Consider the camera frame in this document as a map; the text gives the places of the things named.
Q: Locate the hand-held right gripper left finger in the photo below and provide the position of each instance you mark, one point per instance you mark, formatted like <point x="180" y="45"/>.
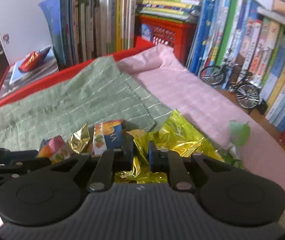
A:
<point x="125" y="155"/>

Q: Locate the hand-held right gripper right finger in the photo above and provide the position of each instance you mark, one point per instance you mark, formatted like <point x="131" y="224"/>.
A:
<point x="153" y="157"/>

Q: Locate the blue white snack wrapper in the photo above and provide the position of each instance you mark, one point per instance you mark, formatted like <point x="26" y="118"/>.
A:
<point x="112" y="137"/>

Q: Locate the colourful snack wrapper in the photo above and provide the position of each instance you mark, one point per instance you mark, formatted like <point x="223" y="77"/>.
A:
<point x="56" y="147"/>

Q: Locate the gold foil wrapper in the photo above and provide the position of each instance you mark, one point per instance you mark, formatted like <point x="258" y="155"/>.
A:
<point x="182" y="135"/>

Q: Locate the row of grey upright books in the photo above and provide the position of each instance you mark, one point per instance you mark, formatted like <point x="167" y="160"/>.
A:
<point x="87" y="27"/>

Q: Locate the row of blue green books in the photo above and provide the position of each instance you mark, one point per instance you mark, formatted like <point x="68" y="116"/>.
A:
<point x="257" y="50"/>

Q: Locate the stack of flat books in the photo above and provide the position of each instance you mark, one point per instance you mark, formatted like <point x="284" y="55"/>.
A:
<point x="167" y="2"/>

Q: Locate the gold candy wrapper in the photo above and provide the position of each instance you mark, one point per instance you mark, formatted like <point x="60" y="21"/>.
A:
<point x="80" y="138"/>

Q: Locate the green checked cloth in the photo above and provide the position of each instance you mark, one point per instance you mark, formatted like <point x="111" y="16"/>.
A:
<point x="70" y="100"/>

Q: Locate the red tray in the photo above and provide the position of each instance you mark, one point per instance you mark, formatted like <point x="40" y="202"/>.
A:
<point x="45" y="80"/>

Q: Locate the pile of magazines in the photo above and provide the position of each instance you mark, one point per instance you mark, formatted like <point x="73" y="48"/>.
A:
<point x="27" y="76"/>

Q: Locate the red folded paper toy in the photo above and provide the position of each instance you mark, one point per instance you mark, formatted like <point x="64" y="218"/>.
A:
<point x="33" y="60"/>

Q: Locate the model bicycle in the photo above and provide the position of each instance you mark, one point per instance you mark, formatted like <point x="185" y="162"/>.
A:
<point x="245" y="92"/>

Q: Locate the small black object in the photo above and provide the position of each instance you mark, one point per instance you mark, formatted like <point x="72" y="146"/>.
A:
<point x="262" y="108"/>

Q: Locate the red plastic crate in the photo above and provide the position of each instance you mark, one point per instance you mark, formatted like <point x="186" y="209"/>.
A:
<point x="167" y="35"/>

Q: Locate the grey flat box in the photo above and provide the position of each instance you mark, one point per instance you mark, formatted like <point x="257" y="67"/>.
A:
<point x="277" y="7"/>

